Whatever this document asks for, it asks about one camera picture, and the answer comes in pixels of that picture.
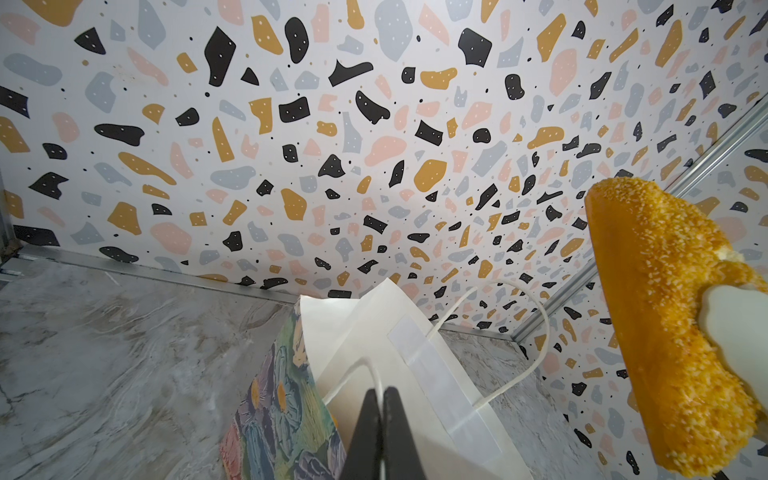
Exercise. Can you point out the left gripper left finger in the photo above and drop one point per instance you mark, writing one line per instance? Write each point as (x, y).
(364, 456)

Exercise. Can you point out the floral paper bag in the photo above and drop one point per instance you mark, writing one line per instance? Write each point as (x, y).
(297, 418)

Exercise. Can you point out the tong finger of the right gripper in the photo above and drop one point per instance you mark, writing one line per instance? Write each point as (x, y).
(734, 320)

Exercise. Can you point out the right corner aluminium post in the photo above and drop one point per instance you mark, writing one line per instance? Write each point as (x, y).
(650, 245)

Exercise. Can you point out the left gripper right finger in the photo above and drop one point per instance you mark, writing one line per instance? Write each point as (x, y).
(400, 456)

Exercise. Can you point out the large oval brown bread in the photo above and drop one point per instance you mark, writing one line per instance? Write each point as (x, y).
(696, 413)

